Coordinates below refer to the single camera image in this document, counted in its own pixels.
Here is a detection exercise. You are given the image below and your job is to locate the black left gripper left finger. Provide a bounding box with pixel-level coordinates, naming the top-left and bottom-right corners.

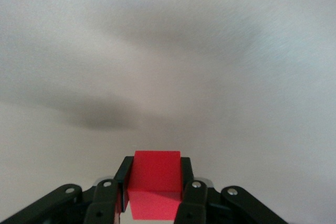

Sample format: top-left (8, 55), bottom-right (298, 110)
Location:
top-left (0, 156), bottom-right (135, 224)

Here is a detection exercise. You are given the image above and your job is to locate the red cube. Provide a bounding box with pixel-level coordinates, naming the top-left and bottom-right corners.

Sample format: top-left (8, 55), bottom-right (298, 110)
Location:
top-left (127, 150), bottom-right (184, 221)

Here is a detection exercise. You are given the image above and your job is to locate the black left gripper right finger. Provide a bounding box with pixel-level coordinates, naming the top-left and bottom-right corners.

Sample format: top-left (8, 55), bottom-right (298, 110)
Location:
top-left (174, 157), bottom-right (289, 224)

